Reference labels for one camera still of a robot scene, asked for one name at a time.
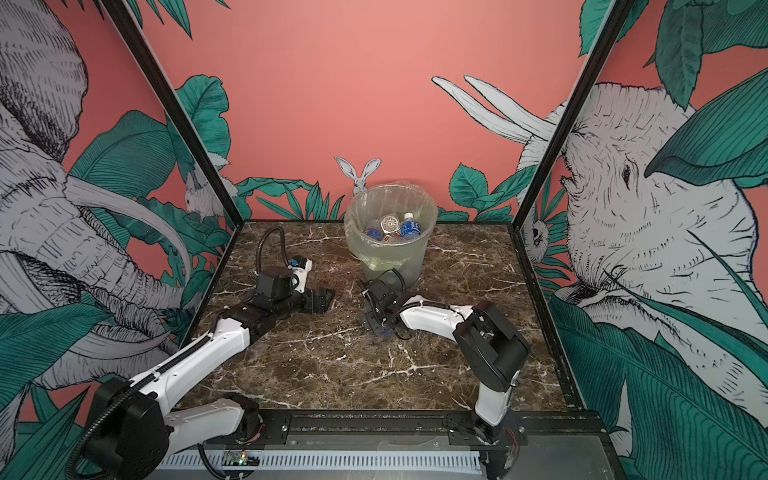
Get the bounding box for black left frame post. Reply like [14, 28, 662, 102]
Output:
[98, 0, 245, 228]

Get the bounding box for yellow-green bin liner bag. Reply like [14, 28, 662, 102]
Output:
[344, 182, 440, 274]

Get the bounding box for grey mesh waste bin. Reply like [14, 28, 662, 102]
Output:
[344, 184, 440, 292]

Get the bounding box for black frame post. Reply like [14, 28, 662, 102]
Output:
[511, 0, 636, 229]
[98, 0, 245, 228]

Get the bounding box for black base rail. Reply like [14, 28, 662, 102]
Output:
[210, 409, 605, 448]

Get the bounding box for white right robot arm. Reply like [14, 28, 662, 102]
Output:
[357, 279, 531, 427]

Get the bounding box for small blue label bottle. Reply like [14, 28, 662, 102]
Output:
[365, 226, 384, 242]

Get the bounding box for white slotted cable duct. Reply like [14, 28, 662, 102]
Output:
[152, 449, 484, 475]

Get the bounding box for black right frame post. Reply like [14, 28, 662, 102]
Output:
[511, 0, 636, 229]

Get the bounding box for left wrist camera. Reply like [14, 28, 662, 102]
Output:
[255, 256, 313, 301]

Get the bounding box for blue label Chinese water bottle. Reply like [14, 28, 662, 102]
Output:
[400, 212, 422, 241]

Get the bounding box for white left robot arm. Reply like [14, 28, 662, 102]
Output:
[65, 287, 335, 479]

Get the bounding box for clear square green-label bottle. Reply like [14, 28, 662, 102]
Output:
[379, 214, 401, 235]

